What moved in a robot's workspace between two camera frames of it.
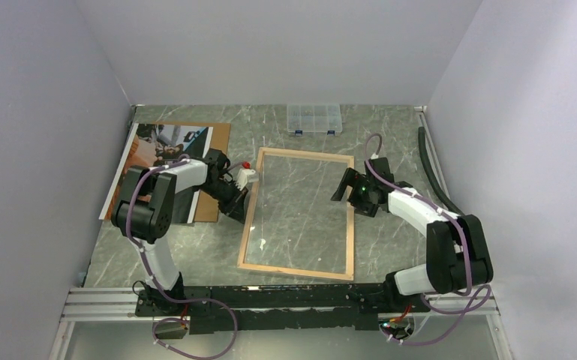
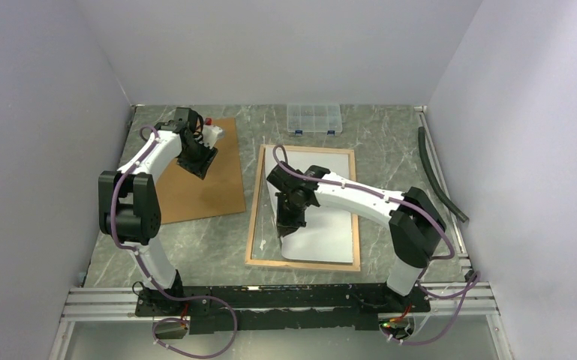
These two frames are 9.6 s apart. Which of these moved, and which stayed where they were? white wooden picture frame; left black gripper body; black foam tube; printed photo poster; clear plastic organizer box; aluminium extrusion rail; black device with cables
Moved: printed photo poster; white wooden picture frame; left black gripper body
Stayed: aluminium extrusion rail; black device with cables; black foam tube; clear plastic organizer box
